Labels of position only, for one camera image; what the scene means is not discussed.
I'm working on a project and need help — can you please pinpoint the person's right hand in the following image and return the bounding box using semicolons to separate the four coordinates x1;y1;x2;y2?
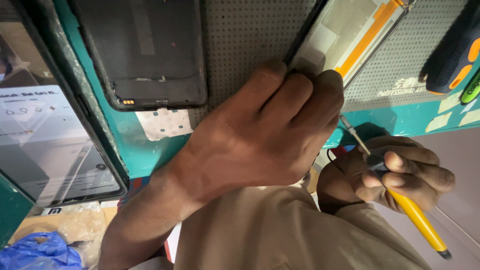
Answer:
317;136;456;215

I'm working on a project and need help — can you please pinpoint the grey perforated work mat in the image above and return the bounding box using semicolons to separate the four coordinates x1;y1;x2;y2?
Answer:
186;0;480;130

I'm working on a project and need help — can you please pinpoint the person's left hand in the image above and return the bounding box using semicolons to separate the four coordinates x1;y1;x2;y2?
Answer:
162;58;346;219

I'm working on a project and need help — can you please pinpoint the tablet screen assembly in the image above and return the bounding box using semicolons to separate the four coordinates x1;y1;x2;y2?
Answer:
284;0;415;91

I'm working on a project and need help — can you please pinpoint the brown cardboard box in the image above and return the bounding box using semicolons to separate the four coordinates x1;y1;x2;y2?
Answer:
7;205;119;245

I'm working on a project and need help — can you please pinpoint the yellow handled precision screwdriver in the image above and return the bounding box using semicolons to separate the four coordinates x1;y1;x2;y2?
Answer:
338;113;453;260

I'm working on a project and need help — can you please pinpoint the thin black cable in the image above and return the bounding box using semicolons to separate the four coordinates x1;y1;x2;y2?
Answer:
326;148;346;175

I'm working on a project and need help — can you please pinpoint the orange flat ribbon strip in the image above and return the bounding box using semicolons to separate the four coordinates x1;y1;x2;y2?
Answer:
335;0;406;78

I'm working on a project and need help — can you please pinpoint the clear plastic bag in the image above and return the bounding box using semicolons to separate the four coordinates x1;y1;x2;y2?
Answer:
56;202;108;269

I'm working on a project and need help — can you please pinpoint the black tablet with lit screen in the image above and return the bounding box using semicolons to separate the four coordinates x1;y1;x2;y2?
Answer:
0;0;130;209

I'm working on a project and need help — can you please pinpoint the blue and orange power tool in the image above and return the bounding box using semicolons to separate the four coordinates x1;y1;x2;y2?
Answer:
418;0;480;95

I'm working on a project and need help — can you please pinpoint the blue plastic bag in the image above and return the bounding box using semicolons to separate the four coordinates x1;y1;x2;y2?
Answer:
0;231;85;270

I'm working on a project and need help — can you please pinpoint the white adhesive sticker sheet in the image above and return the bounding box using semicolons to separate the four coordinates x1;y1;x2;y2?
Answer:
136;108;194;142

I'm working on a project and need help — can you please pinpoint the black tablet back cover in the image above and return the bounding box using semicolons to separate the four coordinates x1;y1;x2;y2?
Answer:
69;0;208;112

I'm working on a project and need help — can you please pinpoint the pale paper tape piece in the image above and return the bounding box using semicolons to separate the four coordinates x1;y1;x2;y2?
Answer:
425;111;453;133
458;108;480;127
437;90;464;114

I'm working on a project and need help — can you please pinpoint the person's beige garment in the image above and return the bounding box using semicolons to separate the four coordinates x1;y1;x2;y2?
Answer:
129;170;432;270

